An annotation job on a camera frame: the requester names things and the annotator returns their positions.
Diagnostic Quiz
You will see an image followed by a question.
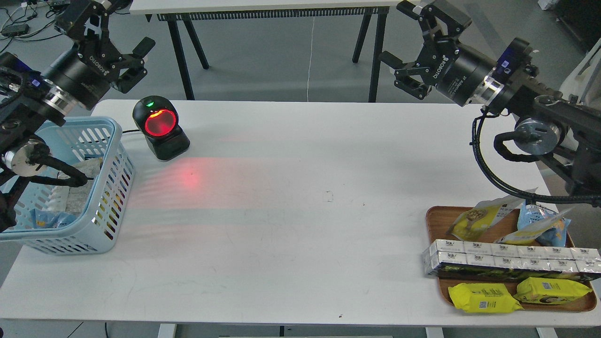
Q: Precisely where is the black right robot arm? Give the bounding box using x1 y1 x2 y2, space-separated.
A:
379 0 601 207

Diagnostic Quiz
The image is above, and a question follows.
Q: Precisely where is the floor cables and power strip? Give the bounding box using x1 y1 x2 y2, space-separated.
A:
0 0 71 52

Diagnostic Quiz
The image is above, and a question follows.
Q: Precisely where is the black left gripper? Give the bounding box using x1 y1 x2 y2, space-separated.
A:
43 0 156 110

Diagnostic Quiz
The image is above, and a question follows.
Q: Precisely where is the yellow packet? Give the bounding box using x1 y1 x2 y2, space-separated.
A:
513 277 593 305
448 283 523 313

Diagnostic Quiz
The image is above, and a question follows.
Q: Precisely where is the white hanging cord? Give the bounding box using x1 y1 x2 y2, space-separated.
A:
307 17 315 102

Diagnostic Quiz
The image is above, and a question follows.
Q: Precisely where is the yellow snack bag on tray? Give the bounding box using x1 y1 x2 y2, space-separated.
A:
494 209 572 246

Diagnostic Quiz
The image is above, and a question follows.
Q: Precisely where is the yellow packet left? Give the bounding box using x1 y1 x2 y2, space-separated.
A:
448 283 523 313

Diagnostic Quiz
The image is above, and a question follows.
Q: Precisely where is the black barcode scanner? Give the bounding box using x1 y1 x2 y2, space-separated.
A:
132 95 191 161

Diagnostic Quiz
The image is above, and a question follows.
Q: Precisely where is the white snack bag in basket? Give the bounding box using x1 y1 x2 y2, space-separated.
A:
41 157 104 217

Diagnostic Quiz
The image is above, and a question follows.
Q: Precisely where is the brown wooden tray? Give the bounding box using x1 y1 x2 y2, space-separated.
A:
425 206 598 312

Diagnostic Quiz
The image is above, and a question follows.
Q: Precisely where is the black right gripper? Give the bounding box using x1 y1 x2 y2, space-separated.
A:
378 0 493 106

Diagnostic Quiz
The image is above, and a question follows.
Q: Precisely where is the yellow packet right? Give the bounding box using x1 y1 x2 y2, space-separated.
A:
513 277 593 305

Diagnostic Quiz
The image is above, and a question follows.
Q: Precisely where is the silver boxed snack pack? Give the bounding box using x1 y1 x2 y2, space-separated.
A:
421 239 601 282

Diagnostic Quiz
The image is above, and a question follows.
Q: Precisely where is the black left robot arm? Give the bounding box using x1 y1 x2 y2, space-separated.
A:
0 0 156 230

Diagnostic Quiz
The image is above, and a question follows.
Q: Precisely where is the background table with black legs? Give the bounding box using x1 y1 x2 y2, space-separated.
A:
129 0 414 103

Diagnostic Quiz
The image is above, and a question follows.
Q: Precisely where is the blue snack bag in basket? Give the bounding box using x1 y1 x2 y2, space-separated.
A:
30 209 78 230

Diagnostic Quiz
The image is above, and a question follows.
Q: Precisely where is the light blue plastic basket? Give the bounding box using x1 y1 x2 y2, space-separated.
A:
1 117 136 255

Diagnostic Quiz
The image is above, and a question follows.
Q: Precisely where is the yellow white nut snack pouch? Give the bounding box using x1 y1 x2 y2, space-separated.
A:
446 195 525 241

